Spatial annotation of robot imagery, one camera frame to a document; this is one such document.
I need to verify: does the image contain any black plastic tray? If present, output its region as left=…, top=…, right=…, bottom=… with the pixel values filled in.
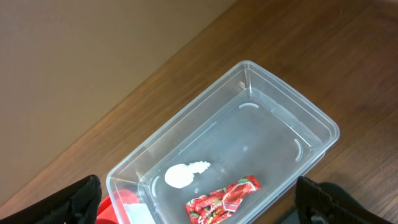
left=275, top=206, right=300, bottom=224

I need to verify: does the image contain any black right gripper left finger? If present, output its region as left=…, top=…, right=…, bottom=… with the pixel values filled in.
left=1, top=175, right=101, bottom=224

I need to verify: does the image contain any clear plastic bin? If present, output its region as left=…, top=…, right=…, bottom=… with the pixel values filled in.
left=106, top=61, right=340, bottom=223

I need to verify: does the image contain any red candy wrapper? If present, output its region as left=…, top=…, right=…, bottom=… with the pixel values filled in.
left=185, top=175, right=261, bottom=224

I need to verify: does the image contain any red plastic tray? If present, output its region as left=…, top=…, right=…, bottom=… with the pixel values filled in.
left=95, top=189, right=142, bottom=224

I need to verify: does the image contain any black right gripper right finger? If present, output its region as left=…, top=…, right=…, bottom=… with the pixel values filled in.
left=294, top=176, right=390, bottom=224

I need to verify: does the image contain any white napkin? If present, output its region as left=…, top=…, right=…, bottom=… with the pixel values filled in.
left=164, top=161, right=211, bottom=189

